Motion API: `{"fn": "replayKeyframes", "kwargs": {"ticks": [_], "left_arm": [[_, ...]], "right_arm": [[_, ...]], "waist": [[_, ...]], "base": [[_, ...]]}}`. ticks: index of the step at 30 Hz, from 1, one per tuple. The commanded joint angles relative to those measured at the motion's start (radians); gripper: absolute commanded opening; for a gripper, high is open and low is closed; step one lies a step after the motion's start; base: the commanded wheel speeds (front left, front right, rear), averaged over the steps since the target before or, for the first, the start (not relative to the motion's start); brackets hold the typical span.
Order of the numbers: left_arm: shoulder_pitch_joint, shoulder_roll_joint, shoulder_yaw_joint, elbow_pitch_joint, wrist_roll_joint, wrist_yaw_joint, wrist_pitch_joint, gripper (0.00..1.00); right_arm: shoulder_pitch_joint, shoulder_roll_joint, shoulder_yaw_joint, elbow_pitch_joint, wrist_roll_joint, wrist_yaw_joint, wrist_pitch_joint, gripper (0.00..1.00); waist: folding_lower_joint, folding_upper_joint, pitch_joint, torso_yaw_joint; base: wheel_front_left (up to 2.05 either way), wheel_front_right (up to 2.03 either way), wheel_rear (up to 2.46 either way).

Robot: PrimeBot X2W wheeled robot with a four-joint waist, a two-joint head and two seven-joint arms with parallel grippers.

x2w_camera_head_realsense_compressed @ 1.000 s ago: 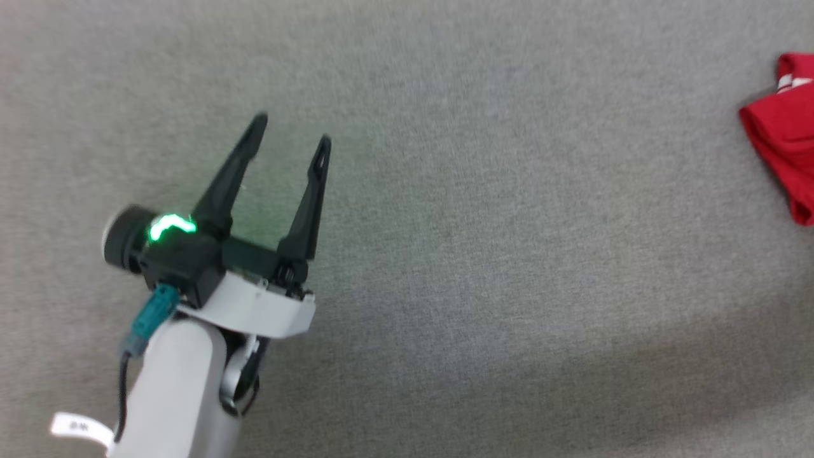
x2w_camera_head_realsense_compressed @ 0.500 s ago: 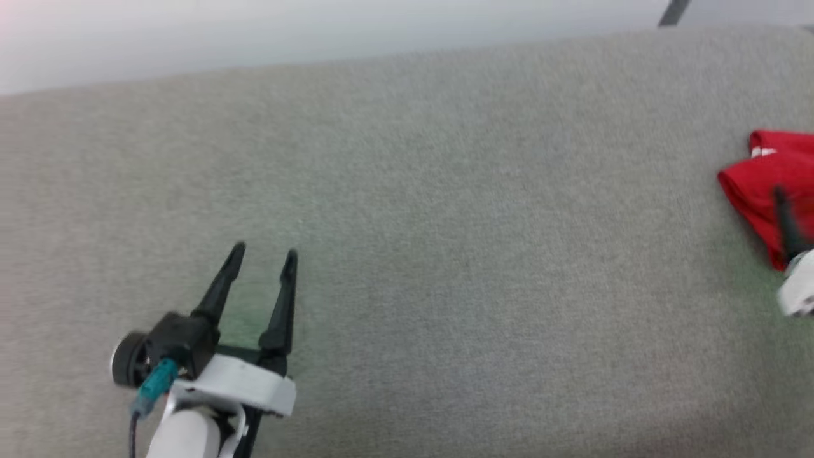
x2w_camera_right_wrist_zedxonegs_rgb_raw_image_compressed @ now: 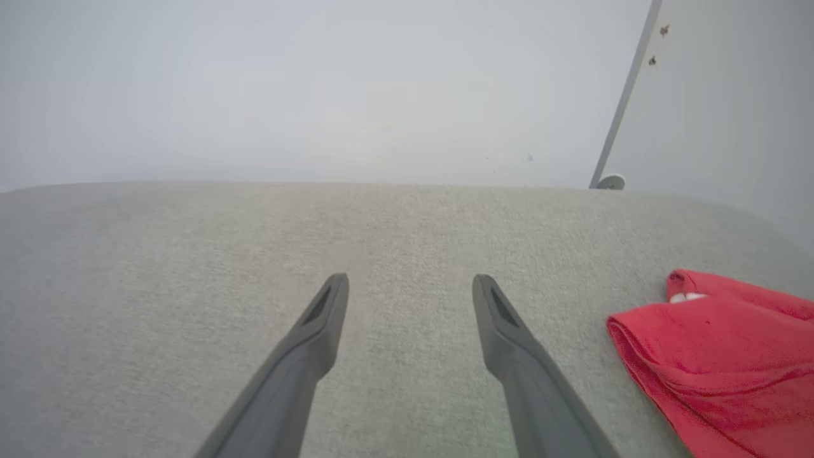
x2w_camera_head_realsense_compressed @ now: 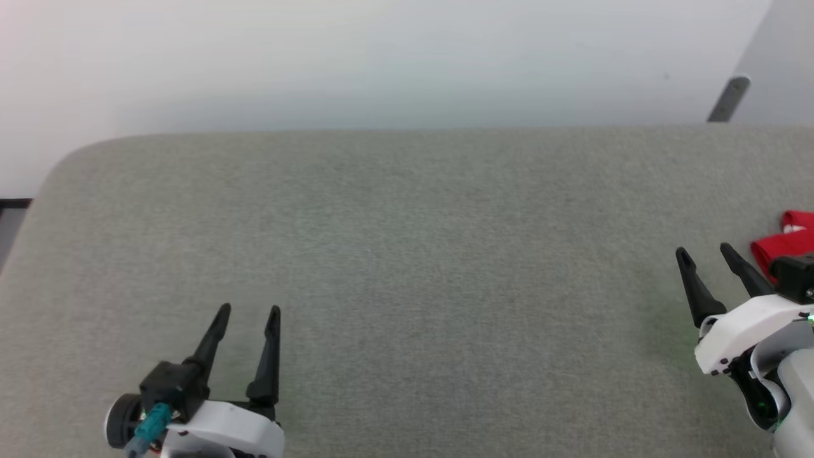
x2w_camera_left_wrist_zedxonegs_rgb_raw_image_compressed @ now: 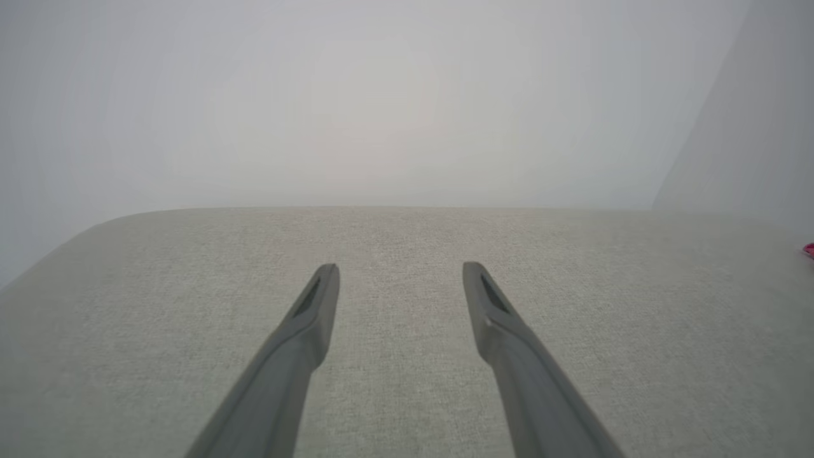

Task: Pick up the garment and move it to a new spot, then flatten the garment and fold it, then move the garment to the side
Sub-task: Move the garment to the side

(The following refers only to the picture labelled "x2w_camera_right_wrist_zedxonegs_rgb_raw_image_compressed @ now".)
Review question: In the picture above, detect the red white-striped garment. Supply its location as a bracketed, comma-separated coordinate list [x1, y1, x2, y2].
[606, 269, 814, 458]

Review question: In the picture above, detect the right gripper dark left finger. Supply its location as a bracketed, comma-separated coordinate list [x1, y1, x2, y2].
[194, 274, 349, 458]

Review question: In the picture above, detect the white door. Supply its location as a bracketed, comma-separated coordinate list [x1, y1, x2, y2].
[601, 0, 814, 250]

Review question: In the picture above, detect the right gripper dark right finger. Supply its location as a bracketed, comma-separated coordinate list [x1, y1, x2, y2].
[472, 274, 621, 458]

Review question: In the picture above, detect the grey metal pole with base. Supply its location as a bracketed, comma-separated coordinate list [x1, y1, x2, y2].
[589, 0, 663, 190]

